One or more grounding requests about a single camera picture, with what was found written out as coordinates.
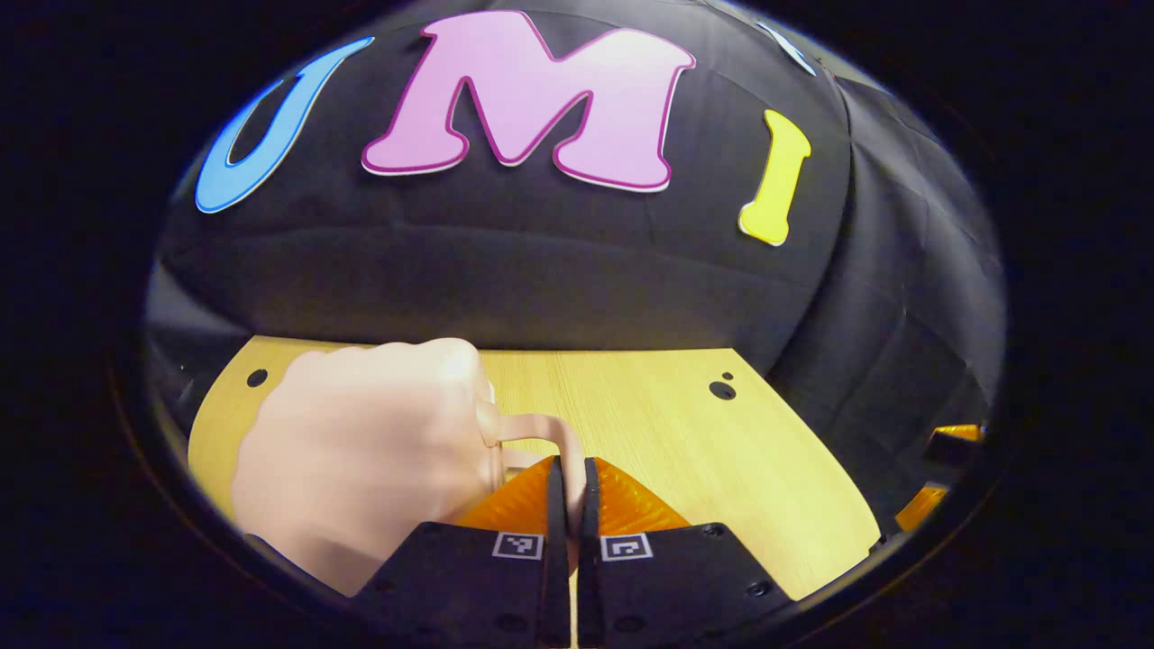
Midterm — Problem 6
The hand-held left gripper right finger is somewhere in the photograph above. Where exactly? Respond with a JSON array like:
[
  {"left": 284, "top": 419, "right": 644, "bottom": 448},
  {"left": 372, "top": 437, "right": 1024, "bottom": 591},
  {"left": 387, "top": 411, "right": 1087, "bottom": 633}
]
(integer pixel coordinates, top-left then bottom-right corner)
[{"left": 577, "top": 455, "right": 796, "bottom": 649}]

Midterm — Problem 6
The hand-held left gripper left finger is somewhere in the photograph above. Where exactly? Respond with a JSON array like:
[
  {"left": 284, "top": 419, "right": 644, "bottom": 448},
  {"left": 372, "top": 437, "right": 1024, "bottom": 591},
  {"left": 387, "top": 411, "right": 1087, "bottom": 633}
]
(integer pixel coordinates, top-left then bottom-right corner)
[{"left": 352, "top": 455, "right": 573, "bottom": 649}]

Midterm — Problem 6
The pink suitcase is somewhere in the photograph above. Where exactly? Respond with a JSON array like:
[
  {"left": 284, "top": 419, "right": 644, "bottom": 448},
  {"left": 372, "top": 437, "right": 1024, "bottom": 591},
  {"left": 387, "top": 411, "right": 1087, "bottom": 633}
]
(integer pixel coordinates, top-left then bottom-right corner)
[{"left": 231, "top": 338, "right": 587, "bottom": 598}]

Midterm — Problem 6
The black backdrop cloth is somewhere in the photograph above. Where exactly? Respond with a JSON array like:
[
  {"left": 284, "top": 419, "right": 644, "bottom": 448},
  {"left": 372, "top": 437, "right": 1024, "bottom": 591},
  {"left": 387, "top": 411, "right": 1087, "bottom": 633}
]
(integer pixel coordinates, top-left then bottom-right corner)
[{"left": 144, "top": 0, "right": 1006, "bottom": 506}]

